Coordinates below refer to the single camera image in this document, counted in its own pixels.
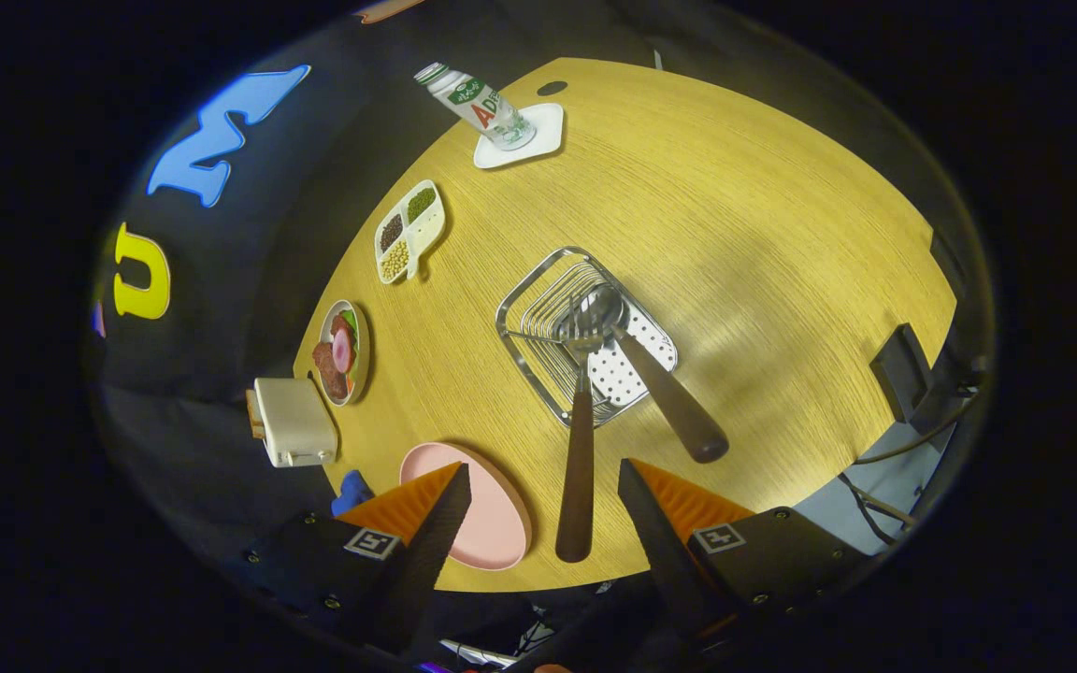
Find wooden-handled metal spoon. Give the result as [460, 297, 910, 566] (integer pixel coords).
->
[576, 283, 730, 465]

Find black table clamp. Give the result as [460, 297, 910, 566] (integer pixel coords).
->
[929, 229, 966, 293]
[869, 323, 934, 423]

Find black cable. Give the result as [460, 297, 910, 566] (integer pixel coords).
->
[838, 388, 979, 534]

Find white toaster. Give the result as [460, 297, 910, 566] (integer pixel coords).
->
[253, 377, 339, 468]

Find clear bottle with green cap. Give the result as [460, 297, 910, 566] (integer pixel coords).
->
[413, 62, 537, 150]

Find blue cloth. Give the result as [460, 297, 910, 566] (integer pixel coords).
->
[331, 470, 376, 518]

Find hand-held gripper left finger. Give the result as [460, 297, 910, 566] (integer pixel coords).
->
[221, 461, 472, 655]

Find metal wire cutlery basket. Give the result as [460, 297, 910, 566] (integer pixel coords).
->
[495, 246, 679, 429]

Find white divided dish of beans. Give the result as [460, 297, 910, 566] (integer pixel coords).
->
[374, 179, 447, 285]

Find wooden-handled metal fork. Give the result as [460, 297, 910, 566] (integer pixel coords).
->
[553, 301, 614, 564]

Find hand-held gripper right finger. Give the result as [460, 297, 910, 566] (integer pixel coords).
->
[617, 458, 872, 648]

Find plate of meat and vegetables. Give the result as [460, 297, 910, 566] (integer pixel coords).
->
[311, 299, 371, 407]

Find white square coaster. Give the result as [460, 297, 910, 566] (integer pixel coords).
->
[473, 103, 566, 170]

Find pink plate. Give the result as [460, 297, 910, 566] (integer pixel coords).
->
[398, 442, 533, 571]

